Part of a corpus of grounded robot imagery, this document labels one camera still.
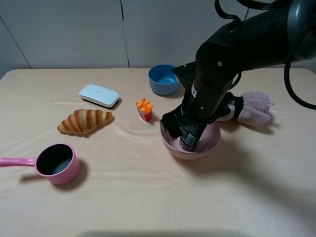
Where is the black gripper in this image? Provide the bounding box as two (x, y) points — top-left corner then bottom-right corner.
(160, 61), (242, 145)

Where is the pink rolled towel black band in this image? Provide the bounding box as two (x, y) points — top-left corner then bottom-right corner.
(217, 91), (275, 127)

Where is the toy french fries red box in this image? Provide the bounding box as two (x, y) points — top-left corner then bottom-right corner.
(135, 97), (154, 122)

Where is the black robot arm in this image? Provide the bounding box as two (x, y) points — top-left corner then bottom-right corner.
(160, 0), (316, 151)

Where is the white and black eraser box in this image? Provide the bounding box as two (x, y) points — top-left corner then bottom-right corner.
(79, 84), (119, 108)

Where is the dark brown bottle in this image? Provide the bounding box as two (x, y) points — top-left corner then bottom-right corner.
(180, 126), (196, 151)

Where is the black cable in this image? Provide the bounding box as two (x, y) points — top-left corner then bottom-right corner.
(214, 0), (316, 111)

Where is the blue plastic bowl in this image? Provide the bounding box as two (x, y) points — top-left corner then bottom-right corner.
(148, 64), (180, 95)

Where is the pink saucepan with handle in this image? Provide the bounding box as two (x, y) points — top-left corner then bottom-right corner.
(0, 143), (80, 185)

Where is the pink plastic bowl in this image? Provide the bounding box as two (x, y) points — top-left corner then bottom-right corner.
(160, 120), (221, 160)

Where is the toy croissant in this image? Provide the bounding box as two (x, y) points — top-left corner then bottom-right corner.
(57, 109), (114, 135)

